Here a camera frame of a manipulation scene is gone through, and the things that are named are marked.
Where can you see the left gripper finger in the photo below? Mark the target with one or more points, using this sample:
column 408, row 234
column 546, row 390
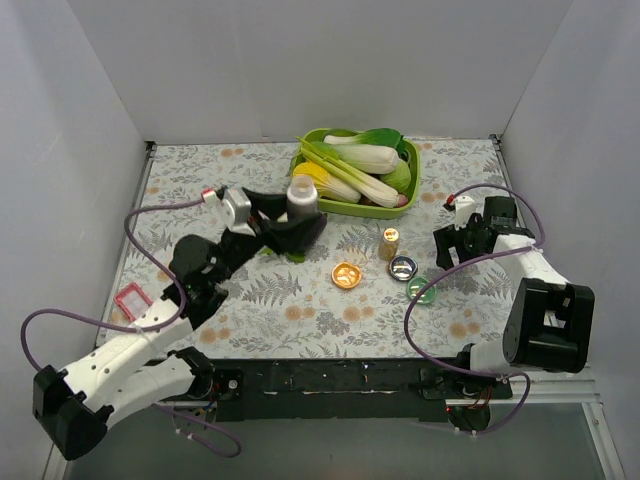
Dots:
column 272, row 206
column 293, row 236

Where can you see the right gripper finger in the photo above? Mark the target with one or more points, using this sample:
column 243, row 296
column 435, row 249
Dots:
column 458, row 244
column 444, row 239

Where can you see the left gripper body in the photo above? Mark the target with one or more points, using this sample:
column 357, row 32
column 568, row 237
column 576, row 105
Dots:
column 263, row 223

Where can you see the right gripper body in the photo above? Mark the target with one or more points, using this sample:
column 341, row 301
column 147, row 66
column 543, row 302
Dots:
column 463, row 239

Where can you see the white blue pill bottle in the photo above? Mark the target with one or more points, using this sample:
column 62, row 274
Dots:
column 301, row 199

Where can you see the yellow round pill case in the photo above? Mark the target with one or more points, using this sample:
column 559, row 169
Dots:
column 346, row 276

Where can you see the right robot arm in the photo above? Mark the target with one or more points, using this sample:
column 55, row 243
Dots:
column 549, row 324

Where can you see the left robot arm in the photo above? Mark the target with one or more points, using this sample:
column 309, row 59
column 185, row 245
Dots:
column 78, row 404

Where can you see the blue round pill case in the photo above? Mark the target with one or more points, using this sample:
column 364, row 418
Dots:
column 402, row 268

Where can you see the green plastic tray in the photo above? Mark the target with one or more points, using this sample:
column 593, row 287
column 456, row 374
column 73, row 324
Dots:
column 365, row 207

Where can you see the green round pill case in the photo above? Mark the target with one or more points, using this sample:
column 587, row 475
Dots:
column 415, row 286

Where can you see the small glass pill jar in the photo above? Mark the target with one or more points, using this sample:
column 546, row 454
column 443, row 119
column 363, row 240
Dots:
column 389, row 244

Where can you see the yellow napa cabbage toy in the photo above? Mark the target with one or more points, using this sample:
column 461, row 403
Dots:
column 327, row 185

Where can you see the green celery stalk toy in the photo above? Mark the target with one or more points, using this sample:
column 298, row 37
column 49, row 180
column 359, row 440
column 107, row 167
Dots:
column 325, row 156

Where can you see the green cabbage toy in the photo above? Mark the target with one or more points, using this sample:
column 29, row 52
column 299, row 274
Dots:
column 398, row 179

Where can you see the long white daikon toy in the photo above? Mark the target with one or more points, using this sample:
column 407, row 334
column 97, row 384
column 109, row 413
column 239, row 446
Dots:
column 376, row 191

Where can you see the floral table mat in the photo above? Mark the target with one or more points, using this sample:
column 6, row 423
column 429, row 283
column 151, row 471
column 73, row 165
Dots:
column 280, row 309

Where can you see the bok choy toy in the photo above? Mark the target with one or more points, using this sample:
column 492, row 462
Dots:
column 375, row 151

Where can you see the pink square pill box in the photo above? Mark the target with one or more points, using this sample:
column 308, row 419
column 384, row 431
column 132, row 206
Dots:
column 132, row 301

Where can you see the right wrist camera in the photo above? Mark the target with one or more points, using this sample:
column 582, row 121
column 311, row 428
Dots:
column 463, row 207

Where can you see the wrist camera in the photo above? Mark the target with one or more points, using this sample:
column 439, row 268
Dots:
column 235, row 209
column 463, row 207

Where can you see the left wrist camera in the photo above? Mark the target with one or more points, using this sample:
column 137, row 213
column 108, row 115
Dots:
column 235, row 209

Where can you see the black base frame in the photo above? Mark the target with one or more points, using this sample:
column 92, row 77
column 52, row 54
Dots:
column 280, row 389

